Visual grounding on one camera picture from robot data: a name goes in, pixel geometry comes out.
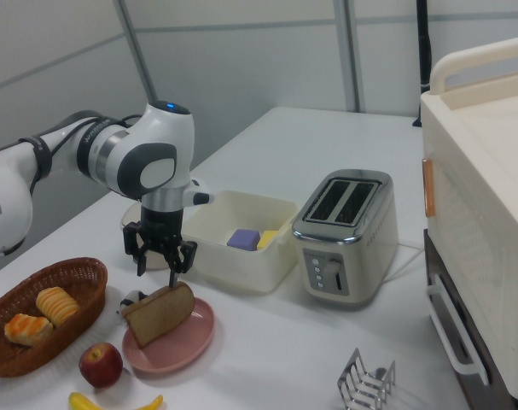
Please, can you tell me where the brown oven white handle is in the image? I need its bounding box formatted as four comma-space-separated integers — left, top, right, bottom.
422, 228, 518, 410

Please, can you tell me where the black camera pole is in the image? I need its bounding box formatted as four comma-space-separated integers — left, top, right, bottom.
412, 0, 434, 128

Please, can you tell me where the metal toast rack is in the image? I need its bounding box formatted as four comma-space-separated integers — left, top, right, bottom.
336, 347, 398, 410

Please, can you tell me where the brown wicker basket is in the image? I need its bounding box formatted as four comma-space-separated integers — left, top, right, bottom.
0, 256, 109, 379

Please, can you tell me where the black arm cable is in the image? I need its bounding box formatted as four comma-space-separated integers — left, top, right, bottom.
18, 113, 145, 194

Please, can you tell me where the long striped bread roll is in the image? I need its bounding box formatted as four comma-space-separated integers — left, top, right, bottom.
35, 286, 81, 328

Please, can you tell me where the short orange glazed bread roll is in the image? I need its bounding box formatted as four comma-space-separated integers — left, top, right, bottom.
3, 313, 55, 347

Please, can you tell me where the pink round plate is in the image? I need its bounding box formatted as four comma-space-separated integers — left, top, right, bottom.
121, 296, 216, 375

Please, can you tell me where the red apple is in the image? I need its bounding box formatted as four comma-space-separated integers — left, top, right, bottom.
79, 343, 125, 390

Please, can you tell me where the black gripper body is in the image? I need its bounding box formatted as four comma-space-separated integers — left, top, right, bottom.
122, 206, 199, 275

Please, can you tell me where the panda toy figure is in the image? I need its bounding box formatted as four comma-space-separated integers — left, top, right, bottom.
115, 290, 149, 322

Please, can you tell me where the chrome cream toaster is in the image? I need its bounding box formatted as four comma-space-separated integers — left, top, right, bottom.
291, 169, 399, 312

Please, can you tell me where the yellow foam cube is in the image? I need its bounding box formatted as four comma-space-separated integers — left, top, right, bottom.
255, 230, 281, 251

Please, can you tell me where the white toaster power cable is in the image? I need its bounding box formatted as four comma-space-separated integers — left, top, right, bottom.
383, 241, 427, 284

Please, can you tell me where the white plastic container box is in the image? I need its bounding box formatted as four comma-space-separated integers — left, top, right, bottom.
179, 190, 300, 296

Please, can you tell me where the purple foam cube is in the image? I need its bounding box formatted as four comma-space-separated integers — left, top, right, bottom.
226, 228, 260, 253

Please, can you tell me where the brown bread slice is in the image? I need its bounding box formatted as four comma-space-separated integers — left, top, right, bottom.
121, 281, 196, 349

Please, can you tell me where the yellow banana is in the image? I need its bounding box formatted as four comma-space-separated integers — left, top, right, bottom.
67, 391, 165, 410

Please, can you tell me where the cream oven appliance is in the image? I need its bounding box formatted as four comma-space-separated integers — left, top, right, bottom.
419, 37, 518, 401

